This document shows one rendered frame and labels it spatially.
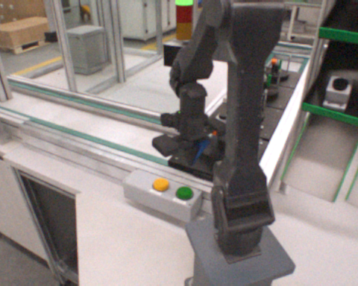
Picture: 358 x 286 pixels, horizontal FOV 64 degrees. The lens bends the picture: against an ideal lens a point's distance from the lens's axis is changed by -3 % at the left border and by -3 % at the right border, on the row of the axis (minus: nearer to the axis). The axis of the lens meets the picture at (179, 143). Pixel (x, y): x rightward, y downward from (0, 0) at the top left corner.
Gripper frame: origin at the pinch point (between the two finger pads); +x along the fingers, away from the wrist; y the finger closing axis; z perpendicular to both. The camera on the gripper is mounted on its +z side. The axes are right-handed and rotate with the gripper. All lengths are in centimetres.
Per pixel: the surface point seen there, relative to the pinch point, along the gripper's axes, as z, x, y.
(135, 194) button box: 8.5, 13.5, 12.0
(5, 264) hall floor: 92, 107, 62
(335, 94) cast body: -20.0, -17.9, -21.4
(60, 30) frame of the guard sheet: 80, -17, 7
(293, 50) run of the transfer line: 75, 12, -142
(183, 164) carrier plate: 8.1, 9.7, -3.4
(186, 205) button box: -4.8, 10.9, 4.7
